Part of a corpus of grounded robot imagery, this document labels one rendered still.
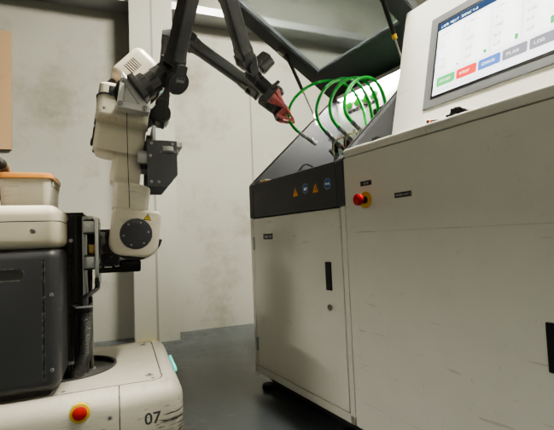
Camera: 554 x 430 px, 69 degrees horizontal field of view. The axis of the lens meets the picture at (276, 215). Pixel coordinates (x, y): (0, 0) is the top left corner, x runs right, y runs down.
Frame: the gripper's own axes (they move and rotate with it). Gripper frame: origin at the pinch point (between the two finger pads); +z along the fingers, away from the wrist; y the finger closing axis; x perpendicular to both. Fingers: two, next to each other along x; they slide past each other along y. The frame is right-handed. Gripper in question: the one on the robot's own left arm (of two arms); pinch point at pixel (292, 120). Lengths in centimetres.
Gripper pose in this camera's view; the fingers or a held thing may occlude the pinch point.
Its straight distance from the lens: 189.7
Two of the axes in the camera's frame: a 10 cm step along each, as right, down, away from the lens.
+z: 7.3, 6.1, -3.1
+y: 1.8, 2.7, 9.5
